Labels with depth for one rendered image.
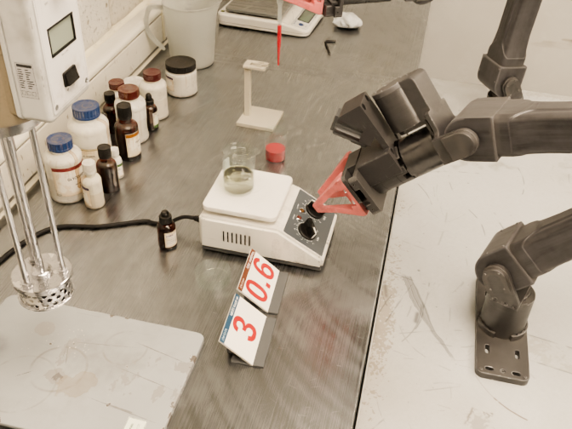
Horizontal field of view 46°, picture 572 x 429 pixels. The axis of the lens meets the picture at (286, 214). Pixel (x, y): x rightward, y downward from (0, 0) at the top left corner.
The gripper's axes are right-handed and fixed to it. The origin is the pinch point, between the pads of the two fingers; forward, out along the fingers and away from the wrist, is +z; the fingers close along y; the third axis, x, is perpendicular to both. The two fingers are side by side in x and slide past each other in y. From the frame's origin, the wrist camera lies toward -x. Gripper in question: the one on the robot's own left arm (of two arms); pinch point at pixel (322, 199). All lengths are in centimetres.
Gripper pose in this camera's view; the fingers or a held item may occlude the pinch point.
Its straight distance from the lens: 97.9
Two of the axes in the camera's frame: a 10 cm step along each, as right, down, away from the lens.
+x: 5.9, 7.2, 3.5
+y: -2.5, 5.8, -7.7
